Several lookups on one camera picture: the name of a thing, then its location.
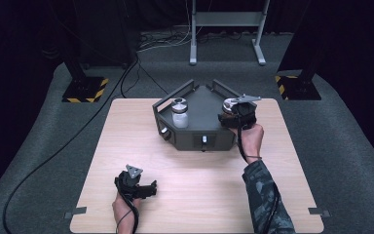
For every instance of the person's right hand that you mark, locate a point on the person's right hand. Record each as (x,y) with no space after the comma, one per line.
(251,139)

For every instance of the glass jar of white powder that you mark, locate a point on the glass jar of white powder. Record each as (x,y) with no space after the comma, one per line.
(180,118)

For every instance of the grey metal stand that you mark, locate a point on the grey metal stand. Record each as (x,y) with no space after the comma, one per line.
(227,19)

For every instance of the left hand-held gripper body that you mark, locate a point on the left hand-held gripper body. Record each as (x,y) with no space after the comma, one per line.
(128,183)

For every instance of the grey table bracket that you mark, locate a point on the grey table bracket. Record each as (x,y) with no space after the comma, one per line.
(319,212)
(75,212)

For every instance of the black stand with striped base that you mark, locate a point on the black stand with striped base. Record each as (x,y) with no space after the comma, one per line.
(84,89)
(298,87)

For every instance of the dark grey corner rack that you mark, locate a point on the dark grey corner rack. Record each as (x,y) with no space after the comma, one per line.
(204,107)

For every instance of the person's left hand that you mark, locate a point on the person's left hand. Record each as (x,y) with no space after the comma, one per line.
(123,208)

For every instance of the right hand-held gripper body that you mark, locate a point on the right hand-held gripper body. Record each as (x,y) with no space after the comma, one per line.
(247,112)

